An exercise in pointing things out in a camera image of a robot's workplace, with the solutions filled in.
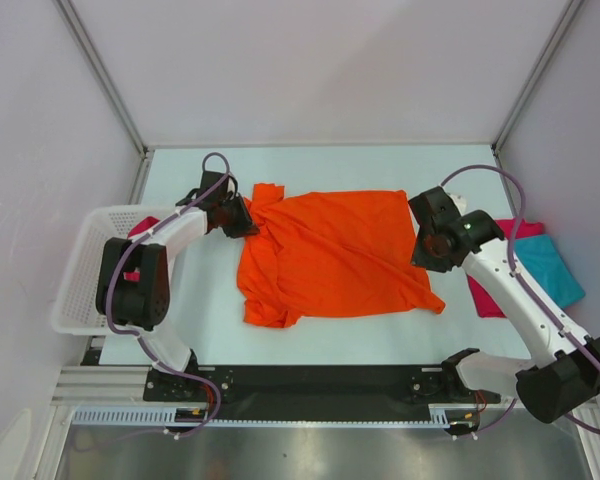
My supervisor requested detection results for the white cable duct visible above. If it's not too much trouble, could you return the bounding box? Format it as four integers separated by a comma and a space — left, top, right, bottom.
72, 406, 477, 430

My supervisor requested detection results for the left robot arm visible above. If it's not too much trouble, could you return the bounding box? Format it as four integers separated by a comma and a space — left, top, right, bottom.
95, 170, 259, 400

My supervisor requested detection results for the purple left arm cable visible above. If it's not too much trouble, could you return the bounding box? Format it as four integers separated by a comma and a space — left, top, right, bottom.
104, 152, 231, 441

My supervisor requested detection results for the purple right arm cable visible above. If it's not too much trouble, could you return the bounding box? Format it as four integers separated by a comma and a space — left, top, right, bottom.
438, 163, 600, 441

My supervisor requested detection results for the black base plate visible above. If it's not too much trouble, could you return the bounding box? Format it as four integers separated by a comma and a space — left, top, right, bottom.
144, 363, 501, 422

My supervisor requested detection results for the white plastic basket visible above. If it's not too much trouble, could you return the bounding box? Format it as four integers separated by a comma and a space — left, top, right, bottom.
50, 205, 173, 336

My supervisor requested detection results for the crimson t-shirt in basket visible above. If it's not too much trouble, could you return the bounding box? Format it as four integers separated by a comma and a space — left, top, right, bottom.
127, 216, 160, 239

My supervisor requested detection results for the folded teal t-shirt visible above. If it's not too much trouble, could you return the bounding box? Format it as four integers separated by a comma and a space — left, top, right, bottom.
514, 234, 585, 309

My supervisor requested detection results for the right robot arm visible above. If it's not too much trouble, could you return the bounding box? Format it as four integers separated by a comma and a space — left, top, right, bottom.
409, 187, 600, 424

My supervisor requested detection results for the folded crimson t-shirt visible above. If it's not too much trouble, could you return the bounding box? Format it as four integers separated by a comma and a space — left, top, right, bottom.
466, 218, 546, 319

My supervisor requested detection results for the orange t-shirt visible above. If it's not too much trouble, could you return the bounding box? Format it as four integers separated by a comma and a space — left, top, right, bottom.
237, 183, 446, 329

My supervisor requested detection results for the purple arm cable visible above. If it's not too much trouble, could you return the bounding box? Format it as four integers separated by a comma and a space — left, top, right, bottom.
438, 163, 600, 441
104, 152, 231, 441

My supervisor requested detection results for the aluminium frame rail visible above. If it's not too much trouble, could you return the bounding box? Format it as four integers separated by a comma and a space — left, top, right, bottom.
49, 365, 596, 407

